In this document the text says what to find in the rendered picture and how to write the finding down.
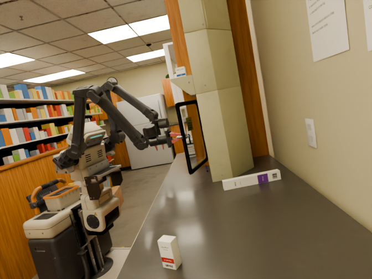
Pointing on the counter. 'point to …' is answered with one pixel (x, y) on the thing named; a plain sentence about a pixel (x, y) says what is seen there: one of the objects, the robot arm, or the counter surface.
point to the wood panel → (251, 109)
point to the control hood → (185, 84)
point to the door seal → (185, 135)
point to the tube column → (204, 15)
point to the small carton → (180, 72)
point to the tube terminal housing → (220, 102)
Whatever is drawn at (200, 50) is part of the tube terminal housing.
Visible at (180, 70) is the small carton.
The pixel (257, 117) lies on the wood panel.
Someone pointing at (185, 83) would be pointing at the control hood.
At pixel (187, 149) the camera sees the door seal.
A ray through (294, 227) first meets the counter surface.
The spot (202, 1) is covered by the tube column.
